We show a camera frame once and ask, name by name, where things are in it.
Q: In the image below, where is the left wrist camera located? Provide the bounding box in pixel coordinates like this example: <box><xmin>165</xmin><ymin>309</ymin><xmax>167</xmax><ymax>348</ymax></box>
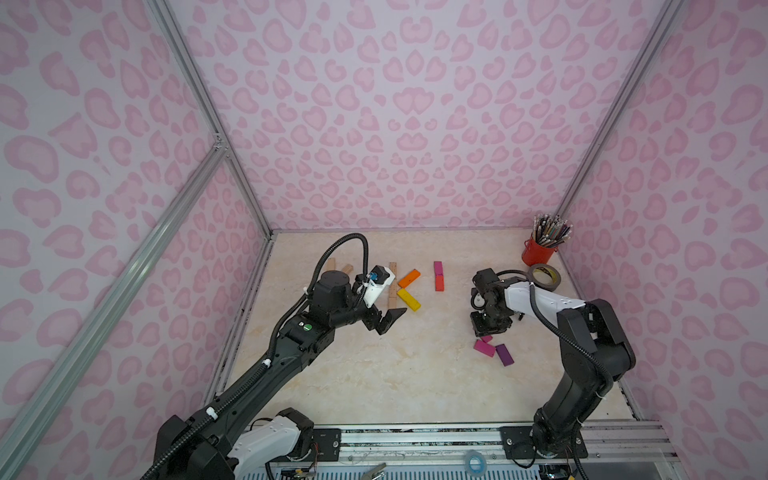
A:
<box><xmin>362</xmin><ymin>265</ymin><xmax>395</xmax><ymax>308</ymax></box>

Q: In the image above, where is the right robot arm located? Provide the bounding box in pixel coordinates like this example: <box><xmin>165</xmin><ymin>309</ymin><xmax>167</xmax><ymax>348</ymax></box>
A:
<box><xmin>470</xmin><ymin>264</ymin><xmax>636</xmax><ymax>460</ymax></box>

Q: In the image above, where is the dark tape roll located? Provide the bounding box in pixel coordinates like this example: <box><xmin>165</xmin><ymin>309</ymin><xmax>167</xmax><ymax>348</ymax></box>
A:
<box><xmin>527</xmin><ymin>263</ymin><xmax>562</xmax><ymax>292</ymax></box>

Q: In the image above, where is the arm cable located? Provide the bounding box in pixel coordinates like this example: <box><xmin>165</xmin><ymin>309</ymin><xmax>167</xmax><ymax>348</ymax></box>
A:
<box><xmin>140</xmin><ymin>233</ymin><xmax>370</xmax><ymax>480</ymax></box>
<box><xmin>497</xmin><ymin>269</ymin><xmax>613</xmax><ymax>397</ymax></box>

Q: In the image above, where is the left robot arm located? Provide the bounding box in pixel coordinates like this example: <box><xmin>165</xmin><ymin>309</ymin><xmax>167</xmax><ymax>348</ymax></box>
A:
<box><xmin>144</xmin><ymin>265</ymin><xmax>405</xmax><ymax>479</ymax></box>

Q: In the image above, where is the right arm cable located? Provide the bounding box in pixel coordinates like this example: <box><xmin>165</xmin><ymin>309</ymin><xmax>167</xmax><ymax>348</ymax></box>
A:
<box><xmin>497</xmin><ymin>269</ymin><xmax>613</xmax><ymax>397</ymax></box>

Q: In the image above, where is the purple block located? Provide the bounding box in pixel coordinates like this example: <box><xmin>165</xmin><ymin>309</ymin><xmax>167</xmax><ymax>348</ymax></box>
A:
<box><xmin>495</xmin><ymin>344</ymin><xmax>515</xmax><ymax>367</ymax></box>

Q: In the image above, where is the orange block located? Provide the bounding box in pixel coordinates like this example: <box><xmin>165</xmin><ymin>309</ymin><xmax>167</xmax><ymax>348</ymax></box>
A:
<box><xmin>398</xmin><ymin>269</ymin><xmax>421</xmax><ymax>289</ymax></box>

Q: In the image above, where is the red pen cup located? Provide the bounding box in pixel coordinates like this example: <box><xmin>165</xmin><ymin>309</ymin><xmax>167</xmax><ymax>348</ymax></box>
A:
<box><xmin>521</xmin><ymin>238</ymin><xmax>558</xmax><ymax>266</ymax></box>

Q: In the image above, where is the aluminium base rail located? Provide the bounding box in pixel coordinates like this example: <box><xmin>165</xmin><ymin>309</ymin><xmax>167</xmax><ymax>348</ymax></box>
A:
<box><xmin>163</xmin><ymin>419</ymin><xmax>691</xmax><ymax>480</ymax></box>

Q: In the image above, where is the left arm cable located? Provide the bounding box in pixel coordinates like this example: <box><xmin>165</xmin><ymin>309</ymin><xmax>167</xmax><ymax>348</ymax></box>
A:
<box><xmin>140</xmin><ymin>233</ymin><xmax>370</xmax><ymax>480</ymax></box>

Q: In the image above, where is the yellow block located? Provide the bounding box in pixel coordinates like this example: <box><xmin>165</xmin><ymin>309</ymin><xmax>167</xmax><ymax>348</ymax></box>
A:
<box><xmin>397</xmin><ymin>289</ymin><xmax>421</xmax><ymax>311</ymax></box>

